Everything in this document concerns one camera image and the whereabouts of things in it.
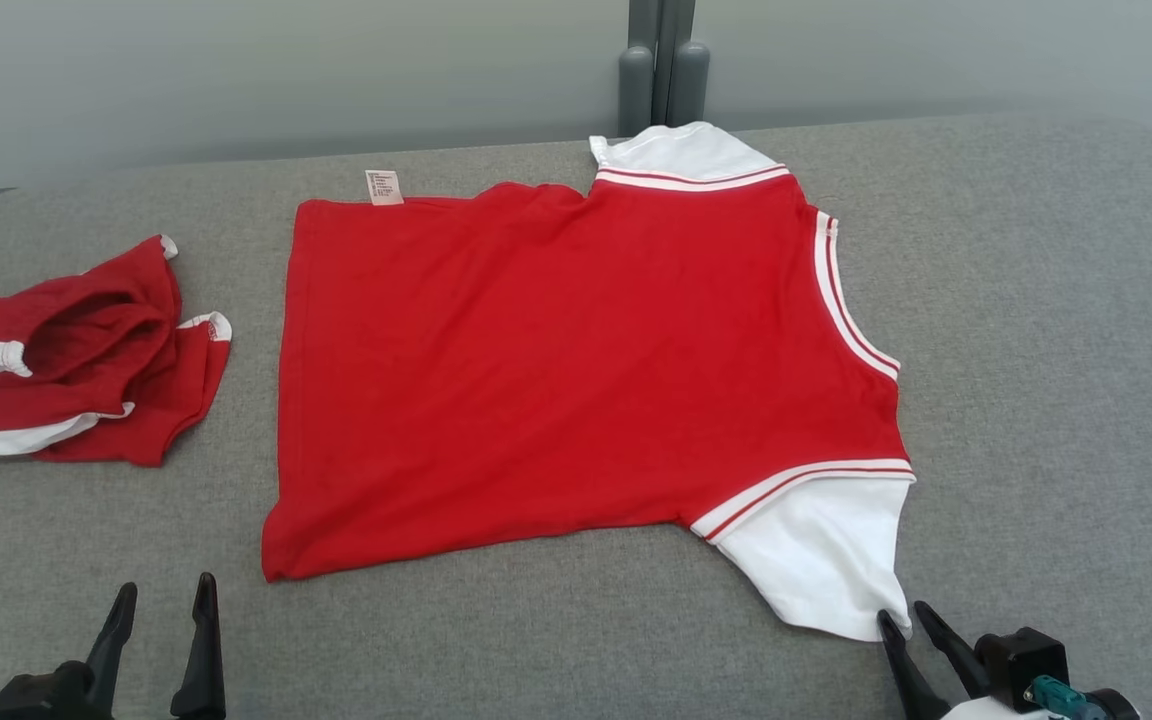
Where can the red white jersey shirt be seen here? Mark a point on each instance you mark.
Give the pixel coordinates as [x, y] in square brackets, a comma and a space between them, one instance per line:
[556, 360]

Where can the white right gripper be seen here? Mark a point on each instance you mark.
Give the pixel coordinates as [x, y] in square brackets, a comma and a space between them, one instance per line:
[986, 711]

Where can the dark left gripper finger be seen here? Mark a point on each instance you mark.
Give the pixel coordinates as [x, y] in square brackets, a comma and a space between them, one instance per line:
[204, 660]
[116, 630]

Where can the grey partition post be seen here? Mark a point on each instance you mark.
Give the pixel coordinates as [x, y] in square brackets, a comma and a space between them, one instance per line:
[664, 70]

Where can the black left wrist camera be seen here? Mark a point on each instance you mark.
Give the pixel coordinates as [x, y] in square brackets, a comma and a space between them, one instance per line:
[36, 698]

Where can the red white shorts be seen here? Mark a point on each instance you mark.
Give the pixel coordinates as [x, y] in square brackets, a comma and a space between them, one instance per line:
[86, 340]

